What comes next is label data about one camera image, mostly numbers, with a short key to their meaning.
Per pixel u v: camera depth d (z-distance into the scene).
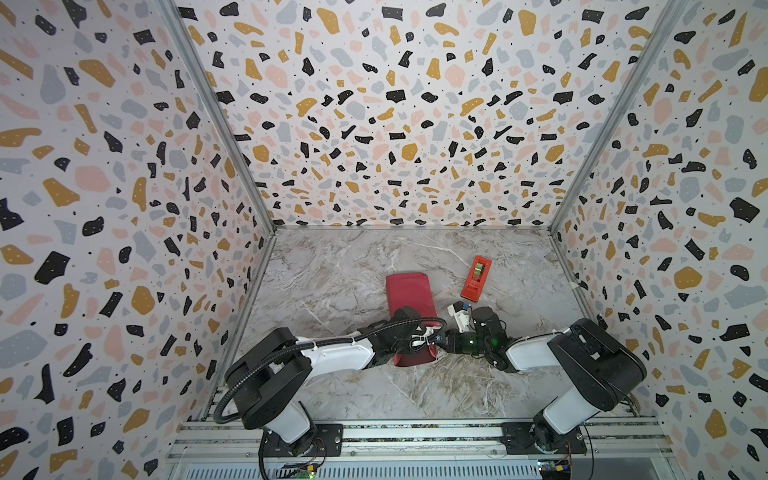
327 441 0.73
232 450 0.73
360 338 0.59
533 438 0.69
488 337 0.73
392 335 0.66
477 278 1.00
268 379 0.44
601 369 0.47
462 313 0.86
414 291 0.97
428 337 0.75
